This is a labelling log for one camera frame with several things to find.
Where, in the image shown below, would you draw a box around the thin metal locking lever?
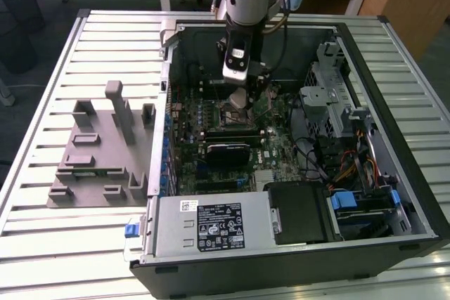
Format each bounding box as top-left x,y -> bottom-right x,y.
256,105 -> 276,122

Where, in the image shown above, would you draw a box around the bare green RAM stick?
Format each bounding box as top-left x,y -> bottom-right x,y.
72,169 -> 124,177

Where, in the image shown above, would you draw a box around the silver chipset heatsink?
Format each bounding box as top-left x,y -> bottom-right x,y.
255,169 -> 278,185

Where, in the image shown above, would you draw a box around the grey parts rack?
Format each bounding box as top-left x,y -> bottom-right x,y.
46,80 -> 158,209

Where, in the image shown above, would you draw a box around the black chair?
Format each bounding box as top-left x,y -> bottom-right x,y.
0,0 -> 46,74

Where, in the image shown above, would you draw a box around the black plastic shroud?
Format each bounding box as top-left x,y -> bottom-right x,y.
263,180 -> 340,247

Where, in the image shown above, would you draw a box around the orange data wire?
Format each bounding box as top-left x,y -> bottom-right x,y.
364,157 -> 383,188

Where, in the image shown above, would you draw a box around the silver metal drive cage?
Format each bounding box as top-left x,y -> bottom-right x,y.
298,41 -> 373,139

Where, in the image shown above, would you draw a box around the black cable with brown plug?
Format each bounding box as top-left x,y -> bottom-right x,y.
262,0 -> 295,37

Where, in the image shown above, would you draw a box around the metal socket cover frame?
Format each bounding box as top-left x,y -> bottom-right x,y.
255,85 -> 275,121

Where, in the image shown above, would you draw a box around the silver square CPU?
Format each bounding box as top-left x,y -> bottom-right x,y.
229,88 -> 249,110

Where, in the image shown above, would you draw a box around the black graphics card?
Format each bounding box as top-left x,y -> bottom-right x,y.
205,142 -> 253,168

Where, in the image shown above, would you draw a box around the green motherboard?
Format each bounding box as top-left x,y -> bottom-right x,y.
165,78 -> 307,197

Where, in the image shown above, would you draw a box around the hard disk in blue carrier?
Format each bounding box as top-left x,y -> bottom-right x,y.
326,190 -> 401,237

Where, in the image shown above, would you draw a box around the black open PC case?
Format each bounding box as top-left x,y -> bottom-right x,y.
128,15 -> 450,300

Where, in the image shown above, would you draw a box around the silver power supply box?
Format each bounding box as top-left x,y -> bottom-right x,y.
140,193 -> 278,266

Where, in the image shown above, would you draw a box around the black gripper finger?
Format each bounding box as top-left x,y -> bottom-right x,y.
245,78 -> 265,112

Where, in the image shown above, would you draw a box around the yellow orange power wires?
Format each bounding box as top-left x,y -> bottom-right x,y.
325,150 -> 359,192

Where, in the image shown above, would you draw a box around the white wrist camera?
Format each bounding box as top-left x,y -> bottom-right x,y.
221,37 -> 253,87

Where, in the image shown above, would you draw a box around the wooden cabinet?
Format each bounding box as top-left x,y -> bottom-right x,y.
358,0 -> 450,58

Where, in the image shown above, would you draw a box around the black camera cable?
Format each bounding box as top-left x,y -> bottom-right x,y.
265,0 -> 295,74

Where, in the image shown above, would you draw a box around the black expansion slot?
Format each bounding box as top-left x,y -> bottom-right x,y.
195,178 -> 247,190

